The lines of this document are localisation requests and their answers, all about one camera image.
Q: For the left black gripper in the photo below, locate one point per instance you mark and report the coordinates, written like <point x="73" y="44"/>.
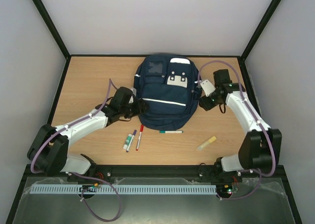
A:
<point x="140" y="108"/>

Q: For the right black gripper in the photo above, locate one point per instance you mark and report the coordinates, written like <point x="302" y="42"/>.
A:
<point x="205" y="103"/>

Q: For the red cap marker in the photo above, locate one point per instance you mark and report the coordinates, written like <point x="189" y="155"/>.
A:
<point x="139" y="137"/>

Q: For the purple cap marker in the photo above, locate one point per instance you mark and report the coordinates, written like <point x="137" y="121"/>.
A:
<point x="131" y="140"/>

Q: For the green label glue stick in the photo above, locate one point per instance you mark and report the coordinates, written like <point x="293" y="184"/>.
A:
<point x="127" y="141"/>

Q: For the green cap marker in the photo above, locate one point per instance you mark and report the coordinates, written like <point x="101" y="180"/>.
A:
<point x="171" y="131"/>

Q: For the navy blue backpack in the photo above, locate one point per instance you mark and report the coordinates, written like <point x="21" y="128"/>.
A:
<point x="168" y="85"/>

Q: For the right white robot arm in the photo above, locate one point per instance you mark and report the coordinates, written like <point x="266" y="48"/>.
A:
<point x="261" y="145"/>

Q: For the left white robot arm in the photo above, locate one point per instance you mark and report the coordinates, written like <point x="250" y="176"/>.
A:
<point x="49" y="151"/>

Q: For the yellow highlighter pen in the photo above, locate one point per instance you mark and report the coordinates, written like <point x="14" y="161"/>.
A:
<point x="206" y="143"/>

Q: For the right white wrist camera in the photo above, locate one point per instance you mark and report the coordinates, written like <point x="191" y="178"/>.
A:
<point x="207" y="87"/>

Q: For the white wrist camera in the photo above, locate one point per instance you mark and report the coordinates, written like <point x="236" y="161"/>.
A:
<point x="207" y="87"/>
<point x="134" y="93"/>

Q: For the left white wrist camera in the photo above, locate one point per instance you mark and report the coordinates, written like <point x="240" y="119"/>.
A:
<point x="134" y="93"/>

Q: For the black aluminium frame rail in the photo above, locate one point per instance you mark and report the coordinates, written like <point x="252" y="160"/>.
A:
<point x="200" y="173"/>

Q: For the light blue slotted cable duct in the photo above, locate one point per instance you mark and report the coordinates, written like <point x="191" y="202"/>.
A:
<point x="125" y="189"/>

